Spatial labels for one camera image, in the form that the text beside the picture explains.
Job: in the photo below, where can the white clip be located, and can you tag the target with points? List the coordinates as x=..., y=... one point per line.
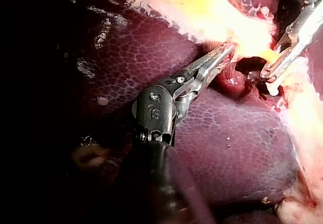
x=273, y=89

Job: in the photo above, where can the right arm instrument jaw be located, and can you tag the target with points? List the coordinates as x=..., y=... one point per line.
x=283, y=42
x=285, y=60

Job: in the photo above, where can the thin tube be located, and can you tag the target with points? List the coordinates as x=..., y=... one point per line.
x=262, y=53

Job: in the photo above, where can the dark red liver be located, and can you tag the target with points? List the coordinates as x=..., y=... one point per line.
x=227, y=145

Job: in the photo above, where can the pale fatty tissue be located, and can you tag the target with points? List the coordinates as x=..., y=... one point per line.
x=88, y=156
x=308, y=113

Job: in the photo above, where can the dark left arm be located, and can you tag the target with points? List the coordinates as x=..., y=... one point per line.
x=161, y=183

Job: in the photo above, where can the left arm instrument jaw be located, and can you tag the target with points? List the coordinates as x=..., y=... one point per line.
x=209, y=57
x=214, y=70

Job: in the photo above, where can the left arm instrument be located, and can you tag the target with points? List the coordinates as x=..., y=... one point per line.
x=156, y=108

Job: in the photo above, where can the gallbladder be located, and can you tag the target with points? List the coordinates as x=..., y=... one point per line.
x=202, y=2

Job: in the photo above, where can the right arm instrument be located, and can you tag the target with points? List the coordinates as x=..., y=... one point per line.
x=306, y=12

